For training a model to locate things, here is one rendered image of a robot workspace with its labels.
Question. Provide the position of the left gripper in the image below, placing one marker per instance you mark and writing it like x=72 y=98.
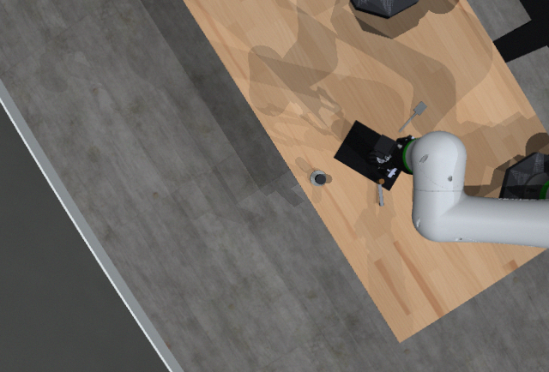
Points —
x=389 y=167

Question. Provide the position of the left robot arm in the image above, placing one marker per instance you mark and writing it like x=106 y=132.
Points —
x=442 y=212

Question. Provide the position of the black mat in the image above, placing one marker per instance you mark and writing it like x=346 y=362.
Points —
x=359 y=140

